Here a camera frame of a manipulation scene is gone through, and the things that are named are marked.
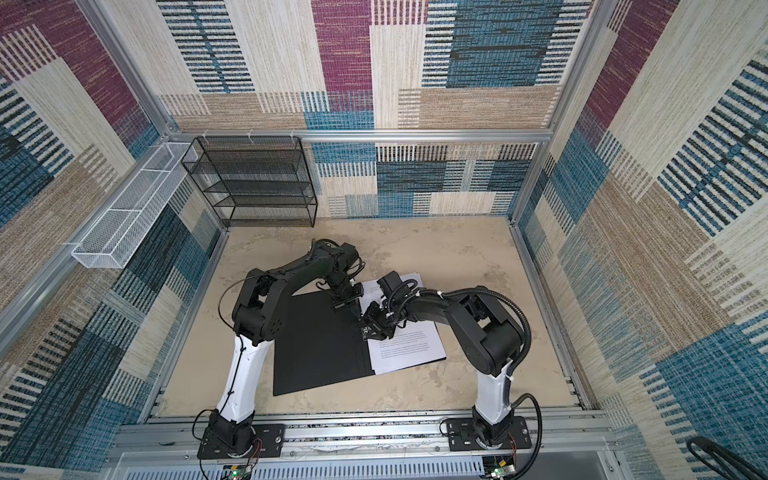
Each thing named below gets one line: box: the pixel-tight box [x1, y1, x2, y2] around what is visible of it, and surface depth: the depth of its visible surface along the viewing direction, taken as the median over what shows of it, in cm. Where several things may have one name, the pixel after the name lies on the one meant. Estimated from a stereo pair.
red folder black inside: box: [272, 291, 375, 396], surface depth 87 cm
